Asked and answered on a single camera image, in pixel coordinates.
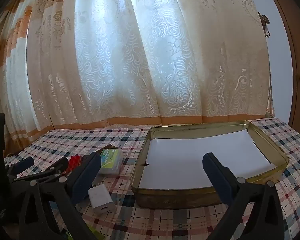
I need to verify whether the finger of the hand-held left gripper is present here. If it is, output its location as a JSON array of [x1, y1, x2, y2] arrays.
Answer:
[[5, 157, 35, 178], [15, 157, 69, 182]]

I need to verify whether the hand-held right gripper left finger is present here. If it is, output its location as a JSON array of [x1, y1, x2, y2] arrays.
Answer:
[[19, 152, 102, 240]]

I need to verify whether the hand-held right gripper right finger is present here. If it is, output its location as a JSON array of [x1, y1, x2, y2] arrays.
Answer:
[[202, 152, 285, 240]]

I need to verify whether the red toy brick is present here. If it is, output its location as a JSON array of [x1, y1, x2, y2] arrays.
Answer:
[[65, 155, 83, 175]]

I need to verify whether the white charger adapter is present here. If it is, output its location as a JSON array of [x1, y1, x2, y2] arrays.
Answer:
[[87, 184, 116, 217]]

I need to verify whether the clear green-label floss box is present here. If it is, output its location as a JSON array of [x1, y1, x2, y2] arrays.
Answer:
[[97, 148, 123, 175]]

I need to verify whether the brown folding comb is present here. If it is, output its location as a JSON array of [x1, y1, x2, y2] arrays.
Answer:
[[90, 144, 117, 157]]

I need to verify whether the gold metal tin box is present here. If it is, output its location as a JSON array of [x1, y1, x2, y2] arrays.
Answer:
[[129, 120, 290, 209]]

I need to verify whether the white paper sheet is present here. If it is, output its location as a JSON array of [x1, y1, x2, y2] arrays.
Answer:
[[137, 129, 277, 189]]

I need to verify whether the plaid tablecloth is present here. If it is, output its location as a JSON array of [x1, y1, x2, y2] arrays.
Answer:
[[4, 117, 300, 240]]

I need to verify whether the curtain tieback tassel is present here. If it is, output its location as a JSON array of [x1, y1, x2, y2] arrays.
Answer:
[[265, 75, 275, 118]]

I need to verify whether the cream patterned curtain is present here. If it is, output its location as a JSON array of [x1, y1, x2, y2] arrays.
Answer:
[[0, 0, 275, 155]]

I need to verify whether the brown wooden door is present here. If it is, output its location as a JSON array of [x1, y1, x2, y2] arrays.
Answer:
[[261, 0, 300, 143]]

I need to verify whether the brass curtain hook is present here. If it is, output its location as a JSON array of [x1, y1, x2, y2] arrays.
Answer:
[[258, 12, 271, 38]]

